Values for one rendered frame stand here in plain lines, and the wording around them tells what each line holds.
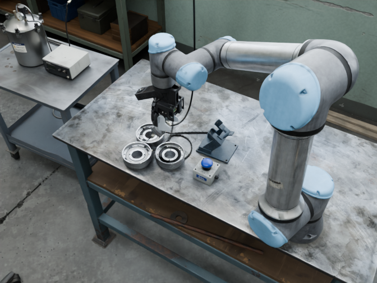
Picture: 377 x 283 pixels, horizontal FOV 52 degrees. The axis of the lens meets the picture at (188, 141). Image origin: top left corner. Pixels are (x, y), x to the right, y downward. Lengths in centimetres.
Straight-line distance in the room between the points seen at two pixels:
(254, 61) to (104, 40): 226
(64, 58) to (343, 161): 137
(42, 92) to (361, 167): 144
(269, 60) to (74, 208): 164
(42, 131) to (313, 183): 179
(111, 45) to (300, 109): 246
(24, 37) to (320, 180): 154
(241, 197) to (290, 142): 52
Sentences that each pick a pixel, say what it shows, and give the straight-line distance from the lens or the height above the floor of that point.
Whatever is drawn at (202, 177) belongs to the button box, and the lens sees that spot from 131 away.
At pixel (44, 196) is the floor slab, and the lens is 243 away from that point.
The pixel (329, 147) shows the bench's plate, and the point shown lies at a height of 80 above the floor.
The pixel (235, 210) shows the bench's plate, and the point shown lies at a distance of 128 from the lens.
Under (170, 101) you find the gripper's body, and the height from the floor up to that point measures 108.
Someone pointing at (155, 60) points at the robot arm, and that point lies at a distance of 111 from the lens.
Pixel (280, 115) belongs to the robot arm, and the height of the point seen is 136.
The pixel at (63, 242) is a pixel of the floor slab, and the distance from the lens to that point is 223.
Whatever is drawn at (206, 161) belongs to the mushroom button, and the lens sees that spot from 130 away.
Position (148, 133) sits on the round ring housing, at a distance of 147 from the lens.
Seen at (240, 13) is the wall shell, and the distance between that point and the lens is 289.
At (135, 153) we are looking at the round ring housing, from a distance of 141.
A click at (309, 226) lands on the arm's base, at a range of 121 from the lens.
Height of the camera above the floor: 186
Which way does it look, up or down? 46 degrees down
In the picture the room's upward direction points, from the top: straight up
